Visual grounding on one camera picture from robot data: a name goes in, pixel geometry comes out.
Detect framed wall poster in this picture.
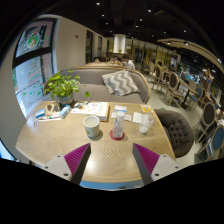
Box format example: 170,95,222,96
14,19,57,58

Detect blue white tissue box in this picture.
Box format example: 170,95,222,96
59,104,72,120

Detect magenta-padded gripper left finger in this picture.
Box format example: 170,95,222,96
44,142,92,186

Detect brown cardboard holder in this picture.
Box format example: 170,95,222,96
44,102,61,117

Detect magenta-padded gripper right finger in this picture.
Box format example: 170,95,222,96
131,142,181,186

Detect person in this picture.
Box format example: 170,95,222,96
121,55,136,70
109,55,122,66

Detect clear white-capped plastic bottle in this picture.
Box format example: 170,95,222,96
112,110,126,139

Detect clear plastic cup with straw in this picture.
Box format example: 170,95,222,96
138,105,156,135

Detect grey white chevron cushion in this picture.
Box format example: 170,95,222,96
101,69,139,97

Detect grey curved sofa bench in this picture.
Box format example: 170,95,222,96
42,65,152,104

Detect white ceramic mug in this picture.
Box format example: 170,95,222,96
82,114,101,139

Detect white paper cards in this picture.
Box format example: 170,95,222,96
110,111,133,122

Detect white round column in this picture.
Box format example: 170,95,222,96
113,33,127,54

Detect small blue white packet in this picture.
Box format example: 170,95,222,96
35,108,46,120

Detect flat round red coaster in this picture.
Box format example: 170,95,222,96
109,129,126,141

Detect blue white card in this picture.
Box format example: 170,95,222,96
114,104,128,114

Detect group of ceiling lights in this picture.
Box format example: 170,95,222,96
94,1,191,46

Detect green potted plant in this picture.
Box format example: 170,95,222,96
43,70,91,107

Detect group of wooden chairs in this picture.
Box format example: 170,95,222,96
146,61,224,164

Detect white yellow menu box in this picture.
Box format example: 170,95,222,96
71,101,110,122

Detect dark tufted armchair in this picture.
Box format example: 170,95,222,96
153,108,195,159

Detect white paper napkin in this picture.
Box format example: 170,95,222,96
132,111,144,124

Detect yellow square card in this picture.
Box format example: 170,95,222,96
140,104,153,114

